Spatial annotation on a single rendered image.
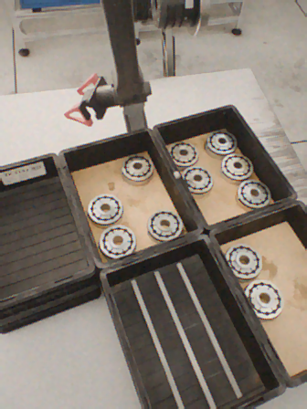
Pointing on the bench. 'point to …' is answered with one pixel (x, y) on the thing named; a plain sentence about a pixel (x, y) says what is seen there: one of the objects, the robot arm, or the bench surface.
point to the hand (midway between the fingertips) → (73, 103)
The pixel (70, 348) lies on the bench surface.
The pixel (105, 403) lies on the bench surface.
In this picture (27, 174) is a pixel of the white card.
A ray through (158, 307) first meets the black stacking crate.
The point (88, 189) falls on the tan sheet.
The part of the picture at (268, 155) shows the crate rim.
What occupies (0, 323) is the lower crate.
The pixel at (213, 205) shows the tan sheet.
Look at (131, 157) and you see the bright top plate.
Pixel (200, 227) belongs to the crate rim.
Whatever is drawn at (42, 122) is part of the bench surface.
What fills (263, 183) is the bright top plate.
